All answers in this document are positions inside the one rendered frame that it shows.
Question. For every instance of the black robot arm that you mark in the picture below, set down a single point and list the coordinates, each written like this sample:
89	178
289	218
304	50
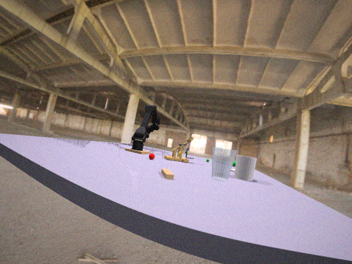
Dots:
140	133

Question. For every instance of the tan rectangular block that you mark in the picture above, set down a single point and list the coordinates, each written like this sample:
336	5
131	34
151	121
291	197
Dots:
167	174

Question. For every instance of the white cup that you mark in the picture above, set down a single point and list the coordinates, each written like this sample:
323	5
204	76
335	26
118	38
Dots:
244	167

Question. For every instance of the clear plastic cup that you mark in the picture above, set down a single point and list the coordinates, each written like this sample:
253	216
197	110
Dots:
222	162

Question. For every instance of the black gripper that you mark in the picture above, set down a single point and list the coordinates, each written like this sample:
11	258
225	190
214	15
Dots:
149	131

